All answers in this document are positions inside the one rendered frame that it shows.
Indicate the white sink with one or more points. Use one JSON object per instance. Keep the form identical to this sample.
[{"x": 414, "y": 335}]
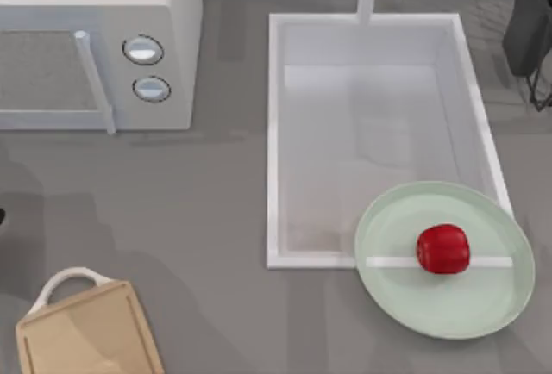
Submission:
[{"x": 371, "y": 111}]

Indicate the small microwave knob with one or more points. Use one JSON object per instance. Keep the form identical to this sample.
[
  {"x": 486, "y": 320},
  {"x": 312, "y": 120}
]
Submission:
[{"x": 151, "y": 89}]

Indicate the pale microwave oven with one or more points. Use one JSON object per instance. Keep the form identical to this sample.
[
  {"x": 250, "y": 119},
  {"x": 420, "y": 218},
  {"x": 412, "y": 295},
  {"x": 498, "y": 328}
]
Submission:
[{"x": 181, "y": 46}]

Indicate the large microwave knob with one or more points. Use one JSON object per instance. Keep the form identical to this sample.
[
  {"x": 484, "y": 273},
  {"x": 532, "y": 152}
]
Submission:
[{"x": 143, "y": 50}]

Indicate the pale green plate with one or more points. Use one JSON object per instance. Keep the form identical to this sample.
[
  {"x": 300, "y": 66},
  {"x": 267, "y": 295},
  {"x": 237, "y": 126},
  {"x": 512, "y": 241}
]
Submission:
[{"x": 453, "y": 305}]

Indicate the wooden cutting board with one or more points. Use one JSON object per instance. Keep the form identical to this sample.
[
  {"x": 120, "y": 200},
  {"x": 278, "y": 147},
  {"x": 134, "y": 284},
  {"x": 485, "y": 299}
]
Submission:
[{"x": 86, "y": 331}]

